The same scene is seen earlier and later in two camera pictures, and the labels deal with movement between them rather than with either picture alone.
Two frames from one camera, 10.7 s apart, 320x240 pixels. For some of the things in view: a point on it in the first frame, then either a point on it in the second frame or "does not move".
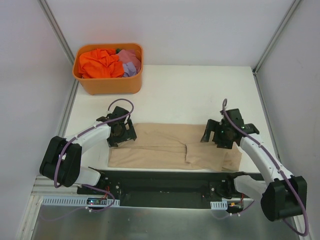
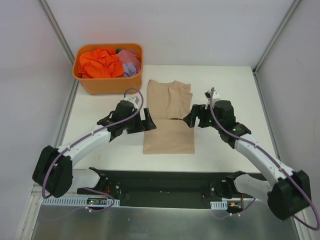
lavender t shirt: (129, 69) does not move
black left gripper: (127, 135) → (137, 124)
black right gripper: (215, 133) → (200, 118)
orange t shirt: (100, 63) does not move
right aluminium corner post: (275, 35) does not move
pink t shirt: (129, 55) does not move
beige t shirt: (174, 146) → (169, 103)
